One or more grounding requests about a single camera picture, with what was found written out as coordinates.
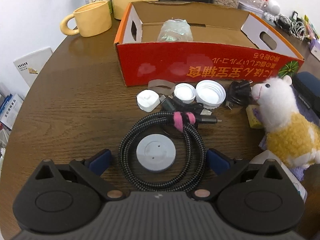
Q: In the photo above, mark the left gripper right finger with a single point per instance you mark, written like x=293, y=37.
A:
x=227, y=171

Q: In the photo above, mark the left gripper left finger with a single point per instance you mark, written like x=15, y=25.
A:
x=89, y=171

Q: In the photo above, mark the yellow sponge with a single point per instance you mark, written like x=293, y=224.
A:
x=254, y=117

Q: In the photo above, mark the white round disc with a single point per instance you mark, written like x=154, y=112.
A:
x=156, y=152

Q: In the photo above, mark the purple cloth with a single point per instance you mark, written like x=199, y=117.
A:
x=297, y=154

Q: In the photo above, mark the yellow white plush alpaca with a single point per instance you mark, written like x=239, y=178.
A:
x=285, y=119

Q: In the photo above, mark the large white ribbed lid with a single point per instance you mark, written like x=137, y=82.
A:
x=210, y=93

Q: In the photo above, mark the small white lid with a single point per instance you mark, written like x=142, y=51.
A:
x=185, y=92

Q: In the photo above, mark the white square charger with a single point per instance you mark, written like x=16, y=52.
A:
x=147, y=100

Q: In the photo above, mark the dark blue glasses case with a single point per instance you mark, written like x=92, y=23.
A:
x=307, y=87

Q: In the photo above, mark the iridescent plastic bag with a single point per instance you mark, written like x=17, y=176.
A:
x=175, y=30

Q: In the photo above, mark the brown rubber band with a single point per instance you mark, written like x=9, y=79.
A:
x=162, y=87

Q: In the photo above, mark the red orange cardboard box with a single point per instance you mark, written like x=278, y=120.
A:
x=227, y=44

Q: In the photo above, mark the purple white box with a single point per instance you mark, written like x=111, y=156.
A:
x=314, y=47

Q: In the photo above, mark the yellow ceramic mug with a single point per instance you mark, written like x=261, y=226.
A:
x=91, y=19

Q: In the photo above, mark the small white robot figure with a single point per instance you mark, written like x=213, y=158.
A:
x=271, y=12

